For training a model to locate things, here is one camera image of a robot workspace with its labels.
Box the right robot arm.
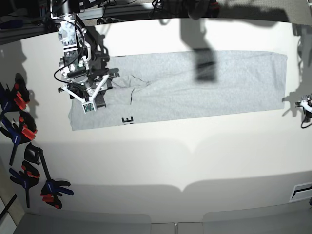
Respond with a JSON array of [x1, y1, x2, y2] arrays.
[[49, 0, 118, 113]]

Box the lower left blue clamp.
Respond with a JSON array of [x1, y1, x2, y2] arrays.
[[9, 160, 40, 208]]

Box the upper blue red clamp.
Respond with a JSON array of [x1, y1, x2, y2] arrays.
[[0, 73, 30, 120]]

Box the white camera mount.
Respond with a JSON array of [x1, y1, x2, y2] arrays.
[[295, 99, 312, 113], [58, 72, 119, 114]]

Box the grey T-shirt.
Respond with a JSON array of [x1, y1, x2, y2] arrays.
[[68, 49, 287, 131]]

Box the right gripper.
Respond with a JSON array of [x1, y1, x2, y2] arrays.
[[64, 72, 114, 107]]

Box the long black bar clamp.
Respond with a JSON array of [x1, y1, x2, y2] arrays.
[[24, 143, 74, 209]]

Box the blue red clamp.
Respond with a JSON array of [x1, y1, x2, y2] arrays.
[[0, 73, 30, 120], [0, 111, 37, 166]]

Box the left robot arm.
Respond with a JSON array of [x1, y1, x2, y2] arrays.
[[303, 95, 312, 122]]

